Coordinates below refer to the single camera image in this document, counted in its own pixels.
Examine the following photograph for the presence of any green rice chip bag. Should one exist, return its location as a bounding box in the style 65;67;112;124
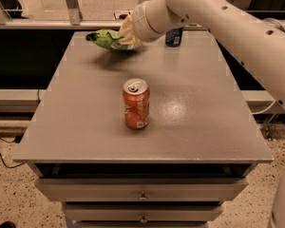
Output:
85;28;141;50

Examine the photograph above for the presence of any black shoe tip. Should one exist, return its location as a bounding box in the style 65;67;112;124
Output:
0;221;16;228

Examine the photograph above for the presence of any grey drawer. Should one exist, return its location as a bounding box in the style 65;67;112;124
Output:
35;179;248;202
62;203;223;222

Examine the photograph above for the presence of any orange soda can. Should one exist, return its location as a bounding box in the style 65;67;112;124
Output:
123;78;150;129

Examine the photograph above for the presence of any black floor cable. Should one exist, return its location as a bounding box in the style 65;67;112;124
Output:
0;117;26;170

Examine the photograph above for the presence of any metal railing frame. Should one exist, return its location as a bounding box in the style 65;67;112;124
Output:
0;0;285;30

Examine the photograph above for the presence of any grey drawer cabinet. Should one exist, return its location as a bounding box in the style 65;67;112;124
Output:
13;31;272;228

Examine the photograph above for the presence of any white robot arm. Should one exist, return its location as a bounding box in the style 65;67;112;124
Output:
122;0;285;228

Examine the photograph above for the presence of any blue pepsi can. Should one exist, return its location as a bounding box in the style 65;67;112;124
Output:
165;28;182;47

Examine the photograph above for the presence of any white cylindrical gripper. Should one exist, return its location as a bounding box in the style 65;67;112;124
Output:
119;0;184;46

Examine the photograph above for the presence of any top grey drawer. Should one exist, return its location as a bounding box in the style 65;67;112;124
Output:
35;179;248;202

